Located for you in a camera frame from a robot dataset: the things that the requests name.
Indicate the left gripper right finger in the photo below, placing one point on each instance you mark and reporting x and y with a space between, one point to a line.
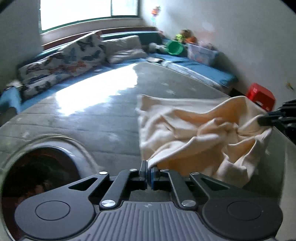
154 177

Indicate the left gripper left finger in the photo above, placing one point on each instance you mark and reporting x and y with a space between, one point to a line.
143 171

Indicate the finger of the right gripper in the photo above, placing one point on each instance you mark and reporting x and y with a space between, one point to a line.
272 119

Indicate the cream sweatshirt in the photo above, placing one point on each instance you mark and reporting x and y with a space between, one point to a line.
220 137

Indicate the red plastic stool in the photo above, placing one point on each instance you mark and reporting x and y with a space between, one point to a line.
261 96

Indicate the grey quilted table cover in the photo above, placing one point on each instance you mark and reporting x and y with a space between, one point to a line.
95 122

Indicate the clear plastic storage box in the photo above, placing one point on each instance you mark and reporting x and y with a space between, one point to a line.
202 55

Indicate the blue sofa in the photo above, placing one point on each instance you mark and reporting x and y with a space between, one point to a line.
214 76

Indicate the beige cushion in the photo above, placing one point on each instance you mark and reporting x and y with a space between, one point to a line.
122 49

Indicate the green plastic bucket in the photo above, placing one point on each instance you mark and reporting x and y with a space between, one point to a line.
175 48

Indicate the plush toy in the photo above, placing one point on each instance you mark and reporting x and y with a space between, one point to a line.
185 37

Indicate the butterfly pillow upright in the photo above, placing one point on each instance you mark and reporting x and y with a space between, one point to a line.
84 53

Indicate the butterfly pillow long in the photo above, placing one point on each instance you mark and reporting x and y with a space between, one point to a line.
39 76

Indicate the blue towel on armrest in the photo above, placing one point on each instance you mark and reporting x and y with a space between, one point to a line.
11 98

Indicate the colourful pinwheel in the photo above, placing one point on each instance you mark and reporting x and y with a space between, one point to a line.
155 13

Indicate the window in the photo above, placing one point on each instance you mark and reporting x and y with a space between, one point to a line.
60 13

